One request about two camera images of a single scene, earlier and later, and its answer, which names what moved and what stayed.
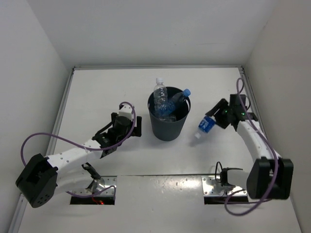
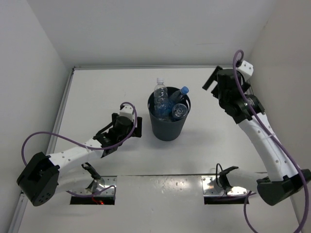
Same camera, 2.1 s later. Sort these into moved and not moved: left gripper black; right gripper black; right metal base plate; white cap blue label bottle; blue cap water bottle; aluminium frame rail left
Moved: blue cap water bottle; right gripper black; white cap blue label bottle
Not moved: right metal base plate; aluminium frame rail left; left gripper black
